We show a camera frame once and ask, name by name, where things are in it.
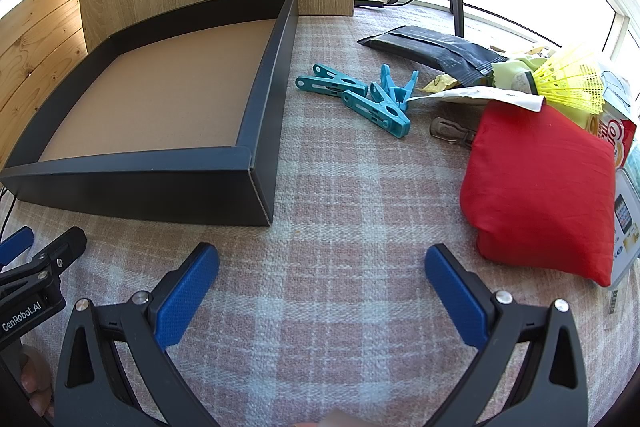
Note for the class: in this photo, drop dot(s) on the white printed device box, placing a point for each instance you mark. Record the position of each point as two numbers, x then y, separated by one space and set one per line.
626 217

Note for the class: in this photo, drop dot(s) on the teal clothespin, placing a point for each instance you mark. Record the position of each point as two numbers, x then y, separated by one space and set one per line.
395 84
325 83
380 114

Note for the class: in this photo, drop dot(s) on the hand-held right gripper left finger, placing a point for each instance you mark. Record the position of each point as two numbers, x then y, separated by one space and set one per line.
185 299

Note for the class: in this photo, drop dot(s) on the yellow-green mesh sponge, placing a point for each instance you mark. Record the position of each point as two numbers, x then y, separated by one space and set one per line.
570 82

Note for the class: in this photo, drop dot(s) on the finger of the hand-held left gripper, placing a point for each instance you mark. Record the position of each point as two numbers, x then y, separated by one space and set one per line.
15 243
60 254

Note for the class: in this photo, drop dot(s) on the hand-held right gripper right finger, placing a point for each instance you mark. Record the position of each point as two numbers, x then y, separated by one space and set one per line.
460 302

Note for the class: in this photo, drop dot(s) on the silver metal tongs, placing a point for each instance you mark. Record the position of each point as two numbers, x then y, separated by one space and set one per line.
450 132

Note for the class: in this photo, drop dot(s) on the black zip pouch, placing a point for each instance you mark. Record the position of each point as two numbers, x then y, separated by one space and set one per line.
430 47

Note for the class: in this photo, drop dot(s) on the white packet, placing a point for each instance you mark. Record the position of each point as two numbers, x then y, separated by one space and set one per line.
480 96

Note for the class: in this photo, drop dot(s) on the pine plank panel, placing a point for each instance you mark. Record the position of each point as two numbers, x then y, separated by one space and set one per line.
35 52

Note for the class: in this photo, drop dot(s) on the light green cloth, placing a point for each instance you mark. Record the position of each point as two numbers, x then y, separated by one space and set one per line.
510 69

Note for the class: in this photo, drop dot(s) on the red cloth pouch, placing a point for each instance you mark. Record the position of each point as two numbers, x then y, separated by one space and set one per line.
540 187

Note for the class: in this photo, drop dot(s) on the plaid cloth desktop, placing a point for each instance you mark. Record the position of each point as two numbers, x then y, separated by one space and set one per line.
350 217

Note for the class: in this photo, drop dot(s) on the red white sachet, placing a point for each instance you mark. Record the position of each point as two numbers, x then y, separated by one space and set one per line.
612 142

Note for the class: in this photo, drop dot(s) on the pale yellow wrapper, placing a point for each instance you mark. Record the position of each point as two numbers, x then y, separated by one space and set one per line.
440 83

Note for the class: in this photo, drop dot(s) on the person's left hand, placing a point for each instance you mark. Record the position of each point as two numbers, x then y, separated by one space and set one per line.
37 372

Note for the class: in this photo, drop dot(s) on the black cardboard tray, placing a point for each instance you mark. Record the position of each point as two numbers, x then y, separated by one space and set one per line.
165 92

